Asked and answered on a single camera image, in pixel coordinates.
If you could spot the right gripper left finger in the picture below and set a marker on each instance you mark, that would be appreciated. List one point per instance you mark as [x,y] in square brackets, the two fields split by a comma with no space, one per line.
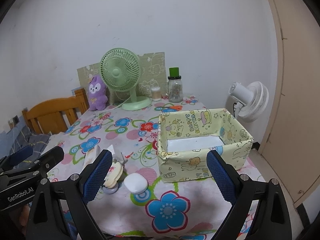
[46,219]

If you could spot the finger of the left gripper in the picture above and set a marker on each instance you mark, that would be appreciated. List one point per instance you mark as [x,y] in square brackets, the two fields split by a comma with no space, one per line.
[44,163]
[10,161]

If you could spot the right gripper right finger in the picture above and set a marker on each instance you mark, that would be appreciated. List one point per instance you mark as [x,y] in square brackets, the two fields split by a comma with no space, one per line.
[271,219]

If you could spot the blue plaid bedding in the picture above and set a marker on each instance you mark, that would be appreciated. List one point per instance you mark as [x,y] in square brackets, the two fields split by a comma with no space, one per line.
[18,138]

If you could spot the cream round holder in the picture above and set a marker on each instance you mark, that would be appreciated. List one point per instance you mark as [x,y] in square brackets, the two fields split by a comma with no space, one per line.
[111,185]

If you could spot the floral tablecloth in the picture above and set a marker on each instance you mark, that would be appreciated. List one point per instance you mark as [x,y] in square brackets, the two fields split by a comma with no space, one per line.
[186,210]

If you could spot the white oval case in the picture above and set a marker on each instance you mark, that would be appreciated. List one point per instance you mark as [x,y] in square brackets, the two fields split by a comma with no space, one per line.
[135,183]

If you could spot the beige door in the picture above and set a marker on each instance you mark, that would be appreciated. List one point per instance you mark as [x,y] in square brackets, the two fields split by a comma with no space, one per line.
[291,141]

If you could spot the purple plush toy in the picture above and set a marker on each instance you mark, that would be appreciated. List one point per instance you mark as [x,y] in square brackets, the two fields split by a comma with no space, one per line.
[97,97]

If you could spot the yellow cartoon paper box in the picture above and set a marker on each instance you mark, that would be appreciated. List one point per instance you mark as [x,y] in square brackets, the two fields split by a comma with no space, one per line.
[184,139]

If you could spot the white standing fan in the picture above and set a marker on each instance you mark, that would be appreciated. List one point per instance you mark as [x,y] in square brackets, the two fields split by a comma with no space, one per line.
[250,101]

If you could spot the cotton swab container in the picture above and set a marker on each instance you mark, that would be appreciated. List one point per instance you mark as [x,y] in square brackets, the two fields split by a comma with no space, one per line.
[156,93]

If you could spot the green desk fan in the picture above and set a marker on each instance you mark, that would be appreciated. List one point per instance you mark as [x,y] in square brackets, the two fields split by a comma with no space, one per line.
[120,70]

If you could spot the beige patterned board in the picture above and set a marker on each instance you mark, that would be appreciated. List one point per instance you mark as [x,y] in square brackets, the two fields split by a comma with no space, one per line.
[153,75]

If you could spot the glass jar green lid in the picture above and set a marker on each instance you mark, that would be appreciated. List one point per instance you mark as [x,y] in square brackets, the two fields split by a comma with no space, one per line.
[175,90]

